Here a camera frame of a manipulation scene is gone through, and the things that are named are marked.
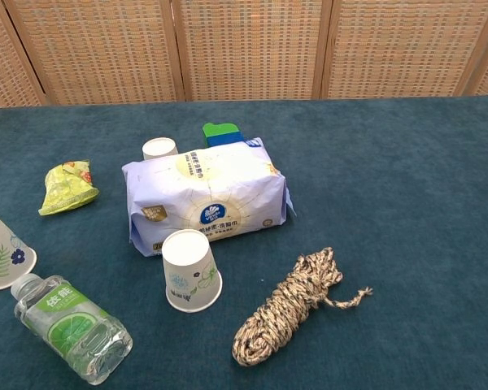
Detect white cup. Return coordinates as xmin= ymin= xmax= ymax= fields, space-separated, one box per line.
xmin=0 ymin=212 xmax=38 ymax=292
xmin=142 ymin=137 xmax=179 ymax=161
xmin=161 ymin=229 xmax=223 ymax=314

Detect lavender wet tissue pack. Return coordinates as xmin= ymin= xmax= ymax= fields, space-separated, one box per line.
xmin=121 ymin=136 xmax=298 ymax=258

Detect green and blue toy block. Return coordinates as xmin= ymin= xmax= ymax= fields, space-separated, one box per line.
xmin=202 ymin=122 xmax=245 ymax=149

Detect teal table cloth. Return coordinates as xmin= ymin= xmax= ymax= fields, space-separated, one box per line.
xmin=0 ymin=95 xmax=488 ymax=390

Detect woven wooden folding screen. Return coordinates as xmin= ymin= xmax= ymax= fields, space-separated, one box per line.
xmin=0 ymin=0 xmax=488 ymax=111

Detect green snack packet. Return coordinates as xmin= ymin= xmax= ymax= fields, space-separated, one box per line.
xmin=37 ymin=159 xmax=100 ymax=217

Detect clear bottle, green lime label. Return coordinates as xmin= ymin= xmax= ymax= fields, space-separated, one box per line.
xmin=11 ymin=273 xmax=133 ymax=386

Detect white cup, fern print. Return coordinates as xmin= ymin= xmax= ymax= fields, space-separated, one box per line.
xmin=0 ymin=212 xmax=38 ymax=292

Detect beige speckled rope bundle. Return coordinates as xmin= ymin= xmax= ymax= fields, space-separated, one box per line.
xmin=231 ymin=246 xmax=373 ymax=367

